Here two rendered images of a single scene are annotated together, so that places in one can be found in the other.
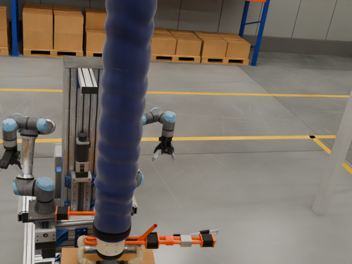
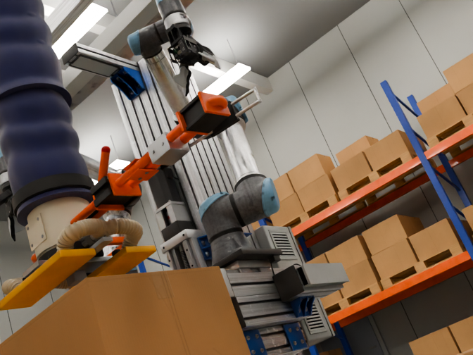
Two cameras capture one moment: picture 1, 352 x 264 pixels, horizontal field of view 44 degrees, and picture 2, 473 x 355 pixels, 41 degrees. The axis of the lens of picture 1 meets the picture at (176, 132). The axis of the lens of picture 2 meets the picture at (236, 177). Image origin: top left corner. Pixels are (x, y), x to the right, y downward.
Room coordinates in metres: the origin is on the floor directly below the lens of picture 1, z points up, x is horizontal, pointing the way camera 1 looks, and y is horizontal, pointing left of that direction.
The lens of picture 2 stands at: (1.42, -1.23, 0.55)
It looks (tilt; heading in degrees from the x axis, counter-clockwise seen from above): 21 degrees up; 51
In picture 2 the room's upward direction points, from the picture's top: 22 degrees counter-clockwise
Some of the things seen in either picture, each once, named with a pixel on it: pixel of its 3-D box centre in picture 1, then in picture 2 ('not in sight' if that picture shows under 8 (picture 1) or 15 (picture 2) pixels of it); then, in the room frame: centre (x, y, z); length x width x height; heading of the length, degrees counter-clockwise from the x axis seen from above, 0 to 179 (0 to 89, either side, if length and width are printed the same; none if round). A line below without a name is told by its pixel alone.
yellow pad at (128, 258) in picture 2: not in sight; (105, 270); (2.13, 0.32, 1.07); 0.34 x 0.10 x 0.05; 103
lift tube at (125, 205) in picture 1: (118, 154); (17, 58); (2.03, 0.29, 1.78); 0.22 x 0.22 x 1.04
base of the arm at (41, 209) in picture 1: (45, 202); not in sight; (2.42, 0.83, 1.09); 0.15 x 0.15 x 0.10
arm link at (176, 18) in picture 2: (168, 132); (178, 25); (2.47, 0.05, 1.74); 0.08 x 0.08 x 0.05
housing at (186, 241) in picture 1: (185, 241); (168, 148); (2.14, -0.16, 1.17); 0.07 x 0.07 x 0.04; 13
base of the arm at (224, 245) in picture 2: not in sight; (230, 248); (2.59, 0.36, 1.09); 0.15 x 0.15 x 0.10
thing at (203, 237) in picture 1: (206, 240); (203, 113); (2.16, -0.29, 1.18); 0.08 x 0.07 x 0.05; 103
